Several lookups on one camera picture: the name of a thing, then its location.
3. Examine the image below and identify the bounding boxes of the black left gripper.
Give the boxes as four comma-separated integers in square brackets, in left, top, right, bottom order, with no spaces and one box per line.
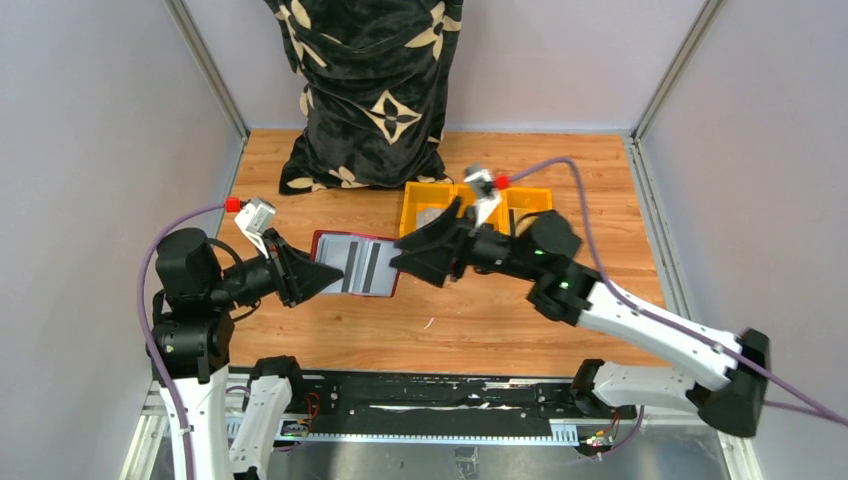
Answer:
[208,226,344,308]

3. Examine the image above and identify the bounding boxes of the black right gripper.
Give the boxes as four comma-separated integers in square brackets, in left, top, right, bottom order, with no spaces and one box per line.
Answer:
[389,198,542,291]

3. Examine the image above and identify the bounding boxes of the red leather card holder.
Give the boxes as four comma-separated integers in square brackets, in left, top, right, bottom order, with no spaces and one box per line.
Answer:
[312,230,401,298]

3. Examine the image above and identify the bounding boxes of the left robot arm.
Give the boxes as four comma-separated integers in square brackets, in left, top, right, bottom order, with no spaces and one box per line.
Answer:
[148,228,343,479]

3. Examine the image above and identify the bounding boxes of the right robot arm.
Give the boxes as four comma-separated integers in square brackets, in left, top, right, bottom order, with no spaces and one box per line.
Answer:
[391,200,770,438]

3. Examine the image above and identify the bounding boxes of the yellow three-compartment bin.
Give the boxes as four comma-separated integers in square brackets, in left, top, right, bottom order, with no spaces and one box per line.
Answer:
[398,182,554,237]

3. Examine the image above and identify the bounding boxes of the black floral blanket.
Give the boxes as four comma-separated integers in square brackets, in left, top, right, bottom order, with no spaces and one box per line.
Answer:
[267,0,464,196]

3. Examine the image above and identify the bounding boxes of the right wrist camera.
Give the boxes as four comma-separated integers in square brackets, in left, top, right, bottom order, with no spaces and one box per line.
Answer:
[464,164,501,229]

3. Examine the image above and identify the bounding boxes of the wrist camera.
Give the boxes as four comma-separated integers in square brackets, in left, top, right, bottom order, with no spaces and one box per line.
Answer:
[235,197,276,258]
[464,164,501,229]

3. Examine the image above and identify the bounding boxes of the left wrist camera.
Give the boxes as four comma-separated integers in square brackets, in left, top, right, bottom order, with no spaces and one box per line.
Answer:
[235,197,276,258]

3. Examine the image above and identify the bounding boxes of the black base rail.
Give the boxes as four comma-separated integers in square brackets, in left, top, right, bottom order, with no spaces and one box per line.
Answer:
[279,370,637,445]

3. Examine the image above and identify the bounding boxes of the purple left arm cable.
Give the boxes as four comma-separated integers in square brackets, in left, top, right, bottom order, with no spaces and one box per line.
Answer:
[136,195,243,480]

